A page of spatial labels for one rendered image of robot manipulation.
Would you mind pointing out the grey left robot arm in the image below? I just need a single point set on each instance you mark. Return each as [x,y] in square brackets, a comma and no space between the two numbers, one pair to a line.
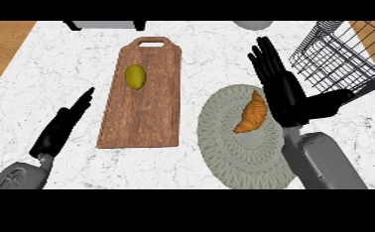
[26,174]

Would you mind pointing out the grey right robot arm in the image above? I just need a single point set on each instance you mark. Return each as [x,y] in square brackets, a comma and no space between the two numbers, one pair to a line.
[322,161]

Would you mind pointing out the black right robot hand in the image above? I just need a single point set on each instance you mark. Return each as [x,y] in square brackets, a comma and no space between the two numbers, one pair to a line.
[285,93]

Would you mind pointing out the round grey woven placemat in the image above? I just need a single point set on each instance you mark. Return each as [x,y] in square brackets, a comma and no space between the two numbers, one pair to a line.
[239,153]

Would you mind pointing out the grey appliance with black legs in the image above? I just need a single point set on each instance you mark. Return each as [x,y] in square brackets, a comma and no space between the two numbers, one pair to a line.
[105,24]

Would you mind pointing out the grey round bowl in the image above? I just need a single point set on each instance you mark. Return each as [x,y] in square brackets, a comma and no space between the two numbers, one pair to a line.
[252,24]

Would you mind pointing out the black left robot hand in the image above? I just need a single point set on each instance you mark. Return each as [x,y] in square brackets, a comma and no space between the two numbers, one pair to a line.
[54,133]

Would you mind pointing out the yellow-green lemon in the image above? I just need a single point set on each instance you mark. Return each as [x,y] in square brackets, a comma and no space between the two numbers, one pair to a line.
[134,76]

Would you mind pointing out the golden brown croissant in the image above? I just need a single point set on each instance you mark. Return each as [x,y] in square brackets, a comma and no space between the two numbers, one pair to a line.
[252,114]

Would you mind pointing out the brown wooden cutting board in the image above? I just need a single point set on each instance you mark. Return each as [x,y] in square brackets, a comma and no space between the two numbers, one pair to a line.
[141,93]

